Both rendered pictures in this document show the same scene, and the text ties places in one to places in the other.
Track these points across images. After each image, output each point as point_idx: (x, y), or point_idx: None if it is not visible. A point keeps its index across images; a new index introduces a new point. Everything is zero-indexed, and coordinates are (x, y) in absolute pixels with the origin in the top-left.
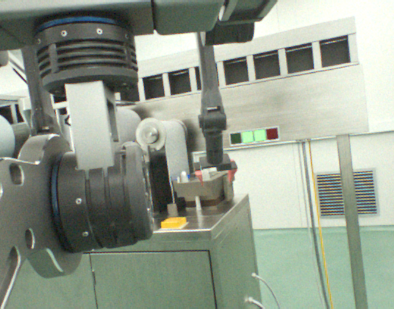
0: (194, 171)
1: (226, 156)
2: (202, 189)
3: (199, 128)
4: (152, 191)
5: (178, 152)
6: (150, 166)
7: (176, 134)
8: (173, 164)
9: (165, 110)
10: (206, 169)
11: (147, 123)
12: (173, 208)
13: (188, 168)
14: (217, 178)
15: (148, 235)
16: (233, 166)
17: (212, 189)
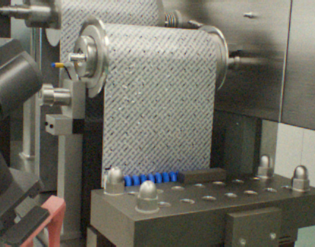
0: (248, 162)
1: (21, 187)
2: (120, 232)
3: (270, 59)
4: (71, 186)
5: (165, 112)
6: (73, 130)
7: (169, 65)
8: (132, 139)
9: (219, 2)
10: (148, 182)
11: (88, 29)
12: (92, 242)
13: (208, 153)
14: (184, 215)
15: None
16: (13, 233)
17: (133, 244)
